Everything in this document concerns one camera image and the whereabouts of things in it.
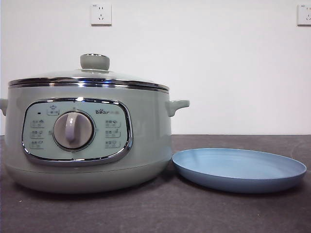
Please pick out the glass lid with green knob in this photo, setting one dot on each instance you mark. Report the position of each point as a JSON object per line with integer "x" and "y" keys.
{"x": 94, "y": 62}

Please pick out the pale green electric steamer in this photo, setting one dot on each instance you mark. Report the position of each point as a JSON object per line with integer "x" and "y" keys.
{"x": 148, "y": 145}

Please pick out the blue round plate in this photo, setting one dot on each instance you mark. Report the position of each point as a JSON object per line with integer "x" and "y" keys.
{"x": 233, "y": 167}

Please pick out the white wall socket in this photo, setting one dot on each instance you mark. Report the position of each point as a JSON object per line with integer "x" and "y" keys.
{"x": 305, "y": 15}
{"x": 101, "y": 14}

